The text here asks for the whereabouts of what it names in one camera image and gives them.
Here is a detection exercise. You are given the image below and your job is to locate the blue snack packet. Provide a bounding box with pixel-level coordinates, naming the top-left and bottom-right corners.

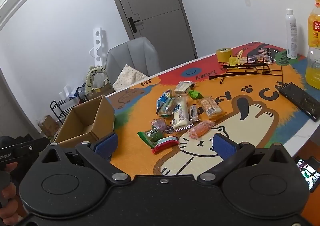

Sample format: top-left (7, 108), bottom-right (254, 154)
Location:
top-left (156, 89), bottom-right (172, 114)

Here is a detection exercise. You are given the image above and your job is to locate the black wire shoe rack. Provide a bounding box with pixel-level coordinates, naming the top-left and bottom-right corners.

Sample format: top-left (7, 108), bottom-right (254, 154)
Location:
top-left (50, 87), bottom-right (87, 124)

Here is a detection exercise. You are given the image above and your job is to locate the SF cardboard shipping box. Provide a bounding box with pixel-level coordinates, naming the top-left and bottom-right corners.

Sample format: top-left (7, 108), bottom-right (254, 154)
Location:
top-left (86, 84), bottom-right (114, 100)

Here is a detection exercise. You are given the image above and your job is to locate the black smartphone on table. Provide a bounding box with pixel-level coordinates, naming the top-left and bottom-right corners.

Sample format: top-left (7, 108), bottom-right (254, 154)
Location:
top-left (279, 82), bottom-right (319, 122)

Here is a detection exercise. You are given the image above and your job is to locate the orange biscuit package with barcode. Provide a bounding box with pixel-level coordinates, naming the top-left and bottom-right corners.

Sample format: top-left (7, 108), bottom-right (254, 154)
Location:
top-left (200, 97), bottom-right (223, 119)

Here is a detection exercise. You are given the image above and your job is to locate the purple snack packet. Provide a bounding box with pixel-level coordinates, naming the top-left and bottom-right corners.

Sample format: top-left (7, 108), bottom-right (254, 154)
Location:
top-left (151, 118), bottom-right (170, 132)

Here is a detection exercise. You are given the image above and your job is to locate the orange-pink snack packet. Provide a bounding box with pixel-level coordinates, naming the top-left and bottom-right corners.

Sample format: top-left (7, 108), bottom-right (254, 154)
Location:
top-left (187, 120), bottom-right (215, 139)

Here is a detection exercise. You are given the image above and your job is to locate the white perforated rack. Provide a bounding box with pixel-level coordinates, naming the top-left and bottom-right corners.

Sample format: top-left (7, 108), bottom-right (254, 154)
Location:
top-left (89, 27), bottom-right (106, 67)

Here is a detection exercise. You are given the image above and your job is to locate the black wire stand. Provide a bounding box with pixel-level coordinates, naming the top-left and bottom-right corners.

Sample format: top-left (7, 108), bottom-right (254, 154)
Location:
top-left (209, 58), bottom-right (284, 84)

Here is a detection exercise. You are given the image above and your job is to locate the phone with lit screen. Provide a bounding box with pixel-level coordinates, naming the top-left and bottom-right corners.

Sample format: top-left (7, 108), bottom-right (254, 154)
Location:
top-left (295, 156), bottom-right (319, 193)

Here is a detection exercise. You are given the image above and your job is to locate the green-edged cracker package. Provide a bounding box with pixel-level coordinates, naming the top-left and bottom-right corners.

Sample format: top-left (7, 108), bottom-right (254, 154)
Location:
top-left (158, 98), bottom-right (176, 117)

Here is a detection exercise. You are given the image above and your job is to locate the grey door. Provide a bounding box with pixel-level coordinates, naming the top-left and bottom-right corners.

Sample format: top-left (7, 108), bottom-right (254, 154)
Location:
top-left (115, 0), bottom-right (197, 70)

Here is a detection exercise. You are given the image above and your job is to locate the yellow hair clip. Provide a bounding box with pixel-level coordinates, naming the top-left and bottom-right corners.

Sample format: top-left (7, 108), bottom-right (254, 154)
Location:
top-left (228, 49), bottom-right (244, 66)

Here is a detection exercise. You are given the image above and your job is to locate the panda print toilet seat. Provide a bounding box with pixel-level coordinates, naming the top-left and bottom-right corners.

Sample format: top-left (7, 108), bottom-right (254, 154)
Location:
top-left (85, 66), bottom-right (110, 94)

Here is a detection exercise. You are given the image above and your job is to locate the white spray bottle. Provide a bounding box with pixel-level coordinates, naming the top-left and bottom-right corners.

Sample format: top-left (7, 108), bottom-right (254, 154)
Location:
top-left (285, 8), bottom-right (298, 59)

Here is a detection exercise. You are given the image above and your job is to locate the dotted cream cushion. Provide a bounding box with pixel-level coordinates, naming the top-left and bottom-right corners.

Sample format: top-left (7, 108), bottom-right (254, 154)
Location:
top-left (112, 65), bottom-right (148, 91)

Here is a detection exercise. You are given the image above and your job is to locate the dark cookie packet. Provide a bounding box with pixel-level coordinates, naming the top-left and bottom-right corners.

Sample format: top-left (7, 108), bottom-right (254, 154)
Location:
top-left (189, 105), bottom-right (201, 123)

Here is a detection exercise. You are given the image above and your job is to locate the clear bag of trinkets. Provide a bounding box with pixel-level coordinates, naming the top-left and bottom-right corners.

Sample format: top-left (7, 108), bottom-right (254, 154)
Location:
top-left (247, 48), bottom-right (276, 65)

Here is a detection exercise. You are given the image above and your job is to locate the white sandwich cake package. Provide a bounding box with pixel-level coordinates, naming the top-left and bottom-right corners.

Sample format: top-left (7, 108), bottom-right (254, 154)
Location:
top-left (174, 81), bottom-right (196, 95)

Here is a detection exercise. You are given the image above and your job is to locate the red striped snack packet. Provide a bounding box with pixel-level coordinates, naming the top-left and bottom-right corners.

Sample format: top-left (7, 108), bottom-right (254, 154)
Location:
top-left (151, 137), bottom-right (179, 154)

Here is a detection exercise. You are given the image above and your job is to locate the colourful cat table mat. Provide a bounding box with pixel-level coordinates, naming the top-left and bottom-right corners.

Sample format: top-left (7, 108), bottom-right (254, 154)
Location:
top-left (108, 42), bottom-right (319, 176)

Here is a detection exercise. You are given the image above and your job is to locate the brown cardboard box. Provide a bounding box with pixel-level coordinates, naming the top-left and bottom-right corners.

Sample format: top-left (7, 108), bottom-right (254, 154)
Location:
top-left (55, 95), bottom-right (115, 148)

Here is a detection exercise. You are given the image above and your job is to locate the person's left hand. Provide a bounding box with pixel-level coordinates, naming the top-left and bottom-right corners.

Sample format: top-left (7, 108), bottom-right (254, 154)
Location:
top-left (0, 161), bottom-right (20, 226)

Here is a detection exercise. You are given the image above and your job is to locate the grey upholstered chair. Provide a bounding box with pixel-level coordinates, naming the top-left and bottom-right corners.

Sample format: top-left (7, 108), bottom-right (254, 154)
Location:
top-left (106, 37), bottom-right (162, 83)

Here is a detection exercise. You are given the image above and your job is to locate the orange juice bottle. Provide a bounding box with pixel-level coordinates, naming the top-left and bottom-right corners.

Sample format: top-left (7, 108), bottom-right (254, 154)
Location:
top-left (305, 0), bottom-right (320, 89)

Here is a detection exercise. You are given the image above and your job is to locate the white Runfu cake package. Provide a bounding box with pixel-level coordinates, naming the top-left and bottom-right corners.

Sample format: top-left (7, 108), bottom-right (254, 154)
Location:
top-left (172, 96), bottom-right (193, 132)

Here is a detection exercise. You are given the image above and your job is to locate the green seaweed snack packet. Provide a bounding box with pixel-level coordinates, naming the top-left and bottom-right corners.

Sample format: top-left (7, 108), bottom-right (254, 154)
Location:
top-left (137, 126), bottom-right (164, 148)

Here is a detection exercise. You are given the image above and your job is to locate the green candy wrapper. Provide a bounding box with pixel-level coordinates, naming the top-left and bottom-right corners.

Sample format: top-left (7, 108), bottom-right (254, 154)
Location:
top-left (188, 89), bottom-right (203, 100)

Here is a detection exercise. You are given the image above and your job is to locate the yellow tape roll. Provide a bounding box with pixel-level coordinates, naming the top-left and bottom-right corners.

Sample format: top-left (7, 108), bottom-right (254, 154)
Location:
top-left (216, 48), bottom-right (232, 63)

